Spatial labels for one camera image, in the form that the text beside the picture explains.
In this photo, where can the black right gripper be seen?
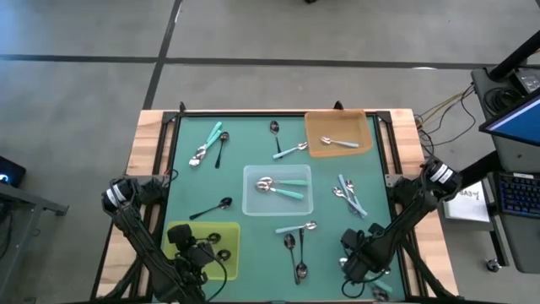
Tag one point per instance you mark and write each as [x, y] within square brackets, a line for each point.
[363, 262]

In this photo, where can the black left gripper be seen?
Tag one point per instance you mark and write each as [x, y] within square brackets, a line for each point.
[194, 257]

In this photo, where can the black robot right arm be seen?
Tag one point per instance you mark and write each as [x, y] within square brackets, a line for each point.
[407, 211]

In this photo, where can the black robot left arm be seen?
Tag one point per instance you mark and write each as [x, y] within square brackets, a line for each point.
[135, 236]

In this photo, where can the yellow plastic bin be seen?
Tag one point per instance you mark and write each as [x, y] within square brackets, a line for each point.
[230, 270]

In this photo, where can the green table mat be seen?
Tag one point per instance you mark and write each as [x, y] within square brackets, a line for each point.
[261, 262]

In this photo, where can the clear plastic bin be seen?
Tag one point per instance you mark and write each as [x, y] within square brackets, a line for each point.
[253, 207]

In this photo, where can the white paper booklet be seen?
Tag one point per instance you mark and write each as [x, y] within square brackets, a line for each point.
[468, 207]

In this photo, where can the black caster wheel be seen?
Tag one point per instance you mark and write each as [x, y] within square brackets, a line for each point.
[492, 265]

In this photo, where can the orange plastic bin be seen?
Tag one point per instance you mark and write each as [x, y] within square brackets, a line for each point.
[337, 122]

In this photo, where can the black backlit keyboard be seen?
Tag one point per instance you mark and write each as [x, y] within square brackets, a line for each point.
[521, 196]

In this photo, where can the grey metal stand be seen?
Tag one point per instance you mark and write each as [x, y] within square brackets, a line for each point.
[25, 200]

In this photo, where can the grey equipment cart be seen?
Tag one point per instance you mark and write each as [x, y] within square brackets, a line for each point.
[512, 160]

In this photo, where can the black device blue light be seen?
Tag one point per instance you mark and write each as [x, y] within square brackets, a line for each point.
[10, 173]

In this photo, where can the computer monitor blue screen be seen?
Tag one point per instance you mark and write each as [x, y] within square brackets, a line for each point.
[519, 122]

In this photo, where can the black power adapter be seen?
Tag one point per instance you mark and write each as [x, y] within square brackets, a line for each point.
[527, 80]

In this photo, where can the black metal pole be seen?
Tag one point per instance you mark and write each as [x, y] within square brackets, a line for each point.
[516, 55]

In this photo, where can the black aluminium table frame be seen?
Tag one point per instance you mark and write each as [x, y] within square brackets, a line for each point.
[384, 117]

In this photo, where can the black frame clamp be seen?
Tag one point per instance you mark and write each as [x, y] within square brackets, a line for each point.
[182, 106]
[337, 104]

